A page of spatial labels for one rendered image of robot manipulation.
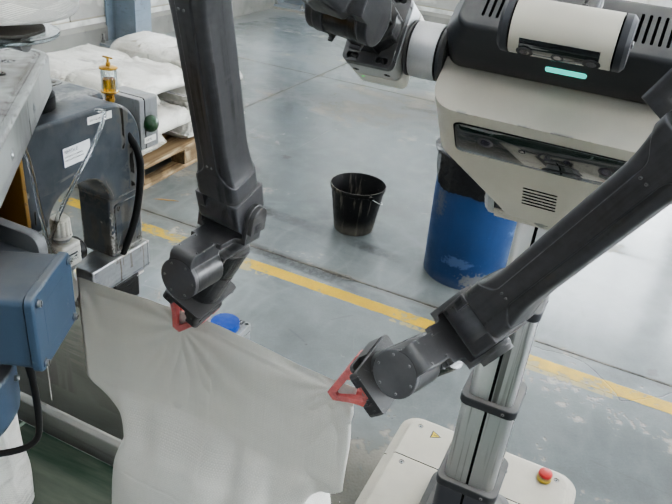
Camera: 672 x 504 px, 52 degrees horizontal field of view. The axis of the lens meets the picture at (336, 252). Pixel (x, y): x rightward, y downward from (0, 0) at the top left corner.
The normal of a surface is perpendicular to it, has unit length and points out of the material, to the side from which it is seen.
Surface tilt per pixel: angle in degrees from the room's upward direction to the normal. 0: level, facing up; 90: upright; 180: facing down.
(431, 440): 0
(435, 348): 33
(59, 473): 0
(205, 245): 6
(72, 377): 90
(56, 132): 90
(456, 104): 40
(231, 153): 96
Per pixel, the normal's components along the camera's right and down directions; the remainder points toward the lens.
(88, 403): -0.44, 0.40
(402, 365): -0.58, 0.13
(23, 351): -0.04, 0.49
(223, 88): 0.83, 0.43
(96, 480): 0.10, -0.87
